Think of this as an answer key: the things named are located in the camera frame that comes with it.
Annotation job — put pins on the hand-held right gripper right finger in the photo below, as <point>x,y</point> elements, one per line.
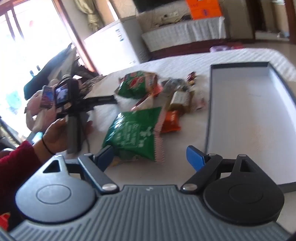
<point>195,158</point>

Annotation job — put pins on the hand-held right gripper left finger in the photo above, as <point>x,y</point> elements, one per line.
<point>105,157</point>

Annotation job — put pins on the green shrimp snack bag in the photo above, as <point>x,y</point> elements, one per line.
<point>134,134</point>
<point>134,87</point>

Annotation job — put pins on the orange snack packet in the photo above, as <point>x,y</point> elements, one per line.
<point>171,121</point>

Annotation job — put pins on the pink clear packet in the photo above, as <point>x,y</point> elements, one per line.
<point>200,103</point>

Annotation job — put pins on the bread bun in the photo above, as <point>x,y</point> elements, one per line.
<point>180,99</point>

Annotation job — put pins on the long red snack packet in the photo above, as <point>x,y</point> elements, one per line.
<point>144,102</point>

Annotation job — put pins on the grey shallow box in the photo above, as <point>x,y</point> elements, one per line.
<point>249,111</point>

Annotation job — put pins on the gold foil candy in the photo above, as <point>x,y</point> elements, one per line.
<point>192,81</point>

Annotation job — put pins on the red foil candy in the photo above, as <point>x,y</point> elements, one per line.
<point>192,75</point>

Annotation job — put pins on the person's left forearm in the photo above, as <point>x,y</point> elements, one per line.
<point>16,166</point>

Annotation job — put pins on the person's left hand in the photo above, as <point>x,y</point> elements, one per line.
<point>56,136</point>

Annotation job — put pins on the dark clothes pile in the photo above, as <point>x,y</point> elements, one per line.
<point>53,67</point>

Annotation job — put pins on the pink cloth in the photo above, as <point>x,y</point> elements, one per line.
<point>34,111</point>

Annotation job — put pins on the black wrist band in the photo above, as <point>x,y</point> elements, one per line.
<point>47,147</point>

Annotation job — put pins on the white chest freezer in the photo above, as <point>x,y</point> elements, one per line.
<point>115,44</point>

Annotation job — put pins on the beige curtain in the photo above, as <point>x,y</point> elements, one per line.
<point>90,14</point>

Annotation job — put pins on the purple plastic item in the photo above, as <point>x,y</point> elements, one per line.
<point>217,48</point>

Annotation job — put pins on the pink plastic item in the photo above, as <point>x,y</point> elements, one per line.
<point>237,46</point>

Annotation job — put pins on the cloth covered tv cabinet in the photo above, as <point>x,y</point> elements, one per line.
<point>185,32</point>

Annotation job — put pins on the black television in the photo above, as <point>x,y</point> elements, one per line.
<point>150,3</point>

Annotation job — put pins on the orange cardboard box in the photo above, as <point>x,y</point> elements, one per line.
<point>203,8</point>

